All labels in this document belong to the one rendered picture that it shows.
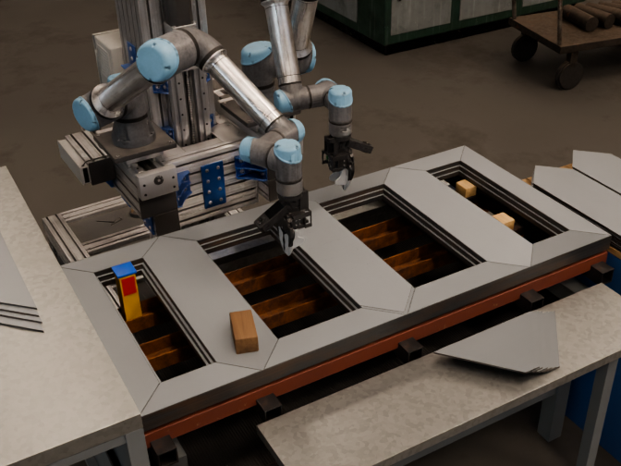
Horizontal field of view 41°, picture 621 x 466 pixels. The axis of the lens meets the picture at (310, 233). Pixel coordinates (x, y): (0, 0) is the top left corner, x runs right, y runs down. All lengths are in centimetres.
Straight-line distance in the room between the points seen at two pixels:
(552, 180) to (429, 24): 370
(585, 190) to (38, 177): 322
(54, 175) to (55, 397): 329
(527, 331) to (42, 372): 131
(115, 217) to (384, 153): 174
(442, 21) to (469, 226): 410
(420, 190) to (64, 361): 144
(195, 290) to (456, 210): 92
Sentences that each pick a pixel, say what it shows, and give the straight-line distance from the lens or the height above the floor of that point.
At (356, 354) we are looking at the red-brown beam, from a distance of 231.
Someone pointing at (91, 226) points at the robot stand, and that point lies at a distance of 412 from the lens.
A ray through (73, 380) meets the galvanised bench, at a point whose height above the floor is 105.
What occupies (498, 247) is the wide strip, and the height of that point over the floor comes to 87.
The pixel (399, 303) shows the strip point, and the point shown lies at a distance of 238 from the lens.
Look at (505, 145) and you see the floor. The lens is 523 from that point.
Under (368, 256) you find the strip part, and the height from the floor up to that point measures 87.
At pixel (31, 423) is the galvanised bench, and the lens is 188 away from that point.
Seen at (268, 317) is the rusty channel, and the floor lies 72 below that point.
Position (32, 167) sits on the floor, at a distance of 525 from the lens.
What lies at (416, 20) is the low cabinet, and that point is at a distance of 656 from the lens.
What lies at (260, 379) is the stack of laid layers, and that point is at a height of 84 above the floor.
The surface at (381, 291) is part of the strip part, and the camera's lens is 242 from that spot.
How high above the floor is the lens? 231
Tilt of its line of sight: 33 degrees down
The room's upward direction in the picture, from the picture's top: 2 degrees counter-clockwise
